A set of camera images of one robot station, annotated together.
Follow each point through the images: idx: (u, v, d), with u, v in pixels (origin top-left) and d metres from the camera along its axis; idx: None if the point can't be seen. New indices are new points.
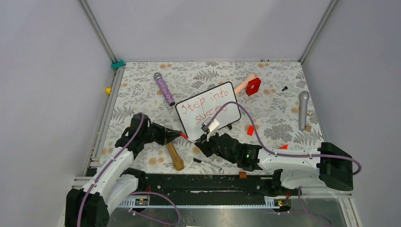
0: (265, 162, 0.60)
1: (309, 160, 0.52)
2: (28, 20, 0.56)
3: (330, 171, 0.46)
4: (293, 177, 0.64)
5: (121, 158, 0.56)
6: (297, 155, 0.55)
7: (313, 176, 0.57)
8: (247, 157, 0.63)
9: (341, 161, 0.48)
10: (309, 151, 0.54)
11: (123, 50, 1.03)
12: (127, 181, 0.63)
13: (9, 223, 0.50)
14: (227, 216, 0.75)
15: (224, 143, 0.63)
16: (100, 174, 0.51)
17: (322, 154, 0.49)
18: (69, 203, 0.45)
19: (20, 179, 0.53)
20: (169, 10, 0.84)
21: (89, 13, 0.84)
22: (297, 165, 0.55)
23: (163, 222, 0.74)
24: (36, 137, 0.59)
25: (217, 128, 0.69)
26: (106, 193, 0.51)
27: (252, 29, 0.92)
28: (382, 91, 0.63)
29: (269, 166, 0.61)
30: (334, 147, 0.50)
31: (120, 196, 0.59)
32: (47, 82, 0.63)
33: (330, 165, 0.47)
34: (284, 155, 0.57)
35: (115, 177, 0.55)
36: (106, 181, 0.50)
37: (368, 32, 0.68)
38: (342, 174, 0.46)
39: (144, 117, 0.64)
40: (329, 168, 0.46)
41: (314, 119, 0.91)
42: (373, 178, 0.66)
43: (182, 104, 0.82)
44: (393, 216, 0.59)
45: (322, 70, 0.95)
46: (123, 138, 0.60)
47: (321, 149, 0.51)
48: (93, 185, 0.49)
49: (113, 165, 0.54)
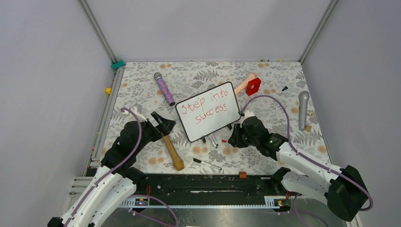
0: (283, 154, 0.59)
1: (326, 172, 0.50)
2: (28, 20, 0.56)
3: (339, 190, 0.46)
4: (297, 180, 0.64)
5: (103, 183, 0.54)
6: (318, 163, 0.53)
7: (318, 189, 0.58)
8: (270, 142, 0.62)
9: (356, 192, 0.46)
10: (330, 165, 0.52)
11: (123, 50, 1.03)
12: (123, 190, 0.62)
13: (10, 222, 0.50)
14: (227, 216, 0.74)
15: (250, 120, 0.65)
16: (80, 204, 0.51)
17: (342, 175, 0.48)
18: None
19: (20, 178, 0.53)
20: (169, 10, 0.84)
21: (89, 13, 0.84)
22: (312, 173, 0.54)
23: (162, 222, 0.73)
24: (36, 136, 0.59)
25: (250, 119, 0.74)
26: (87, 221, 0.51)
27: (252, 29, 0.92)
28: (382, 92, 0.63)
29: (285, 160, 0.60)
30: (357, 175, 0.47)
31: (113, 207, 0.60)
32: (47, 82, 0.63)
33: (343, 186, 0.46)
34: (306, 157, 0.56)
35: (99, 202, 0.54)
36: (83, 213, 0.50)
37: (368, 31, 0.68)
38: (349, 201, 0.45)
39: (134, 131, 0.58)
40: (340, 187, 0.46)
41: (314, 119, 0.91)
42: (371, 178, 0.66)
43: (182, 104, 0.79)
44: (393, 216, 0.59)
45: (322, 70, 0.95)
46: (110, 152, 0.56)
47: (343, 170, 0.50)
48: (71, 218, 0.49)
49: (93, 193, 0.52)
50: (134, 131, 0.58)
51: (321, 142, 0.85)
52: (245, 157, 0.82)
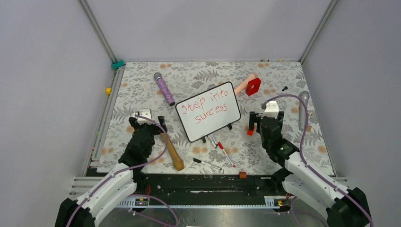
0: (292, 164, 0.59)
1: (333, 190, 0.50)
2: (28, 20, 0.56)
3: (342, 210, 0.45)
4: (299, 186, 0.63)
5: (120, 176, 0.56)
6: (326, 179, 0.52)
7: (320, 202, 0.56)
8: (280, 149, 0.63)
9: (357, 213, 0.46)
10: (337, 184, 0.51)
11: (123, 50, 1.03)
12: (124, 187, 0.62)
13: (10, 223, 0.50)
14: (227, 216, 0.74)
15: (269, 123, 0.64)
16: (96, 188, 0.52)
17: (348, 196, 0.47)
18: (61, 210, 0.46)
19: (19, 178, 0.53)
20: (169, 10, 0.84)
21: (89, 13, 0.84)
22: (318, 187, 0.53)
23: (162, 222, 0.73)
24: (36, 136, 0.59)
25: (272, 114, 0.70)
26: (98, 208, 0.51)
27: (252, 29, 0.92)
28: (381, 92, 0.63)
29: (292, 169, 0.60)
30: (363, 198, 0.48)
31: (114, 205, 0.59)
32: (47, 82, 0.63)
33: (346, 207, 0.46)
34: (314, 171, 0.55)
35: (111, 193, 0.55)
36: (99, 197, 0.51)
37: (368, 32, 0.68)
38: (350, 222, 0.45)
39: (142, 139, 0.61)
40: (343, 207, 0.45)
41: (314, 119, 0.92)
42: (371, 179, 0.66)
43: (182, 104, 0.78)
44: (392, 216, 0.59)
45: (322, 70, 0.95)
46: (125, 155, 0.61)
47: (350, 191, 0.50)
48: (86, 199, 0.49)
49: (111, 182, 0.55)
50: (143, 140, 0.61)
51: (321, 142, 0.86)
52: (245, 157, 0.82)
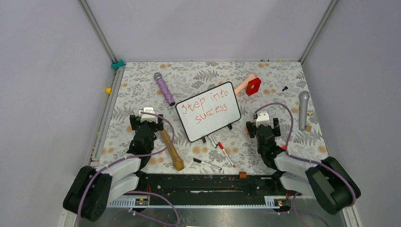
0: (280, 160, 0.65)
1: (308, 163, 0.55)
2: (28, 20, 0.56)
3: (316, 174, 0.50)
4: (295, 178, 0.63)
5: (132, 161, 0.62)
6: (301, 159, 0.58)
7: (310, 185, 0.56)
8: (272, 153, 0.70)
9: None
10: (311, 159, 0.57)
11: (123, 50, 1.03)
12: (128, 177, 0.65)
13: (10, 223, 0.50)
14: (227, 216, 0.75)
15: (264, 131, 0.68)
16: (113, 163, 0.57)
17: (321, 164, 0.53)
18: (79, 178, 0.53)
19: (19, 178, 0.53)
20: (169, 10, 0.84)
21: (89, 13, 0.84)
22: (298, 167, 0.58)
23: (163, 222, 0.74)
24: (35, 136, 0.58)
25: (265, 121, 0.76)
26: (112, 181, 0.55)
27: (252, 29, 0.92)
28: (382, 92, 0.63)
29: (282, 165, 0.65)
30: (335, 166, 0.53)
31: (119, 191, 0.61)
32: (47, 82, 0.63)
33: (319, 171, 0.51)
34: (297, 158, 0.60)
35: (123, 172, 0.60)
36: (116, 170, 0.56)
37: (368, 31, 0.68)
38: (326, 185, 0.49)
39: (144, 134, 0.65)
40: (316, 172, 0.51)
41: (314, 119, 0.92)
42: (372, 178, 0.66)
43: (182, 104, 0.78)
44: (392, 216, 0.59)
45: (322, 70, 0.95)
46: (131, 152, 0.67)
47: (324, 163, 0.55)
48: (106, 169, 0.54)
49: (125, 162, 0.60)
50: (145, 135, 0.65)
51: (321, 142, 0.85)
52: (245, 157, 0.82)
